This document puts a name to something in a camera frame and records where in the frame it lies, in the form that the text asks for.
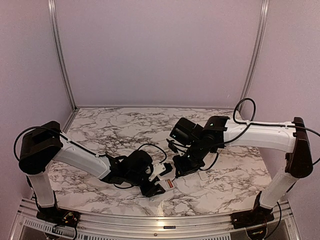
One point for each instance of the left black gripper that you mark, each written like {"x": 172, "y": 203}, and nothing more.
{"x": 152, "y": 189}

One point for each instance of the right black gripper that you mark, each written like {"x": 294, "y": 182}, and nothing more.
{"x": 183, "y": 169}

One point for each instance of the white remote control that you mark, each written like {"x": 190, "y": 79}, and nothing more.
{"x": 164, "y": 185}

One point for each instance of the orange black battery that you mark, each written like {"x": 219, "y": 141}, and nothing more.
{"x": 170, "y": 184}

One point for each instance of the white battery cover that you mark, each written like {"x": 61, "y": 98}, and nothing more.
{"x": 203, "y": 175}

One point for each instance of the purple blue battery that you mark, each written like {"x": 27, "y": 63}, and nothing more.
{"x": 169, "y": 227}

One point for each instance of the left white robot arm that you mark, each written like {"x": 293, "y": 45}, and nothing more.
{"x": 44, "y": 144}

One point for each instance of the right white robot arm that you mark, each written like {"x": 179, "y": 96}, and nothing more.
{"x": 221, "y": 131}

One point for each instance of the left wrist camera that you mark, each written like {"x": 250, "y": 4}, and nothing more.
{"x": 158, "y": 171}

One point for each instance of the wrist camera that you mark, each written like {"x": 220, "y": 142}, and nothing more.
{"x": 174, "y": 147}
{"x": 158, "y": 171}

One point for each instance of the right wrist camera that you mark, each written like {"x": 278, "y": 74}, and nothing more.
{"x": 174, "y": 147}

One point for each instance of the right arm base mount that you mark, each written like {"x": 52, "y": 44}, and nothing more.
{"x": 256, "y": 216}

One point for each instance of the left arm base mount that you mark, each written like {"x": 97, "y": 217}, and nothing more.
{"x": 58, "y": 216}

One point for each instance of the front aluminium frame rail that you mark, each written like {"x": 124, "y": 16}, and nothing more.
{"x": 94, "y": 226}

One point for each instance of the right aluminium corner post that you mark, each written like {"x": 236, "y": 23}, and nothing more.
{"x": 264, "y": 9}

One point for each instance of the aluminium corner post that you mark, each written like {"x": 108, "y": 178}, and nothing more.
{"x": 264, "y": 9}
{"x": 59, "y": 52}

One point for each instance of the left aluminium corner post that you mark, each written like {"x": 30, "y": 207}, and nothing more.
{"x": 59, "y": 52}

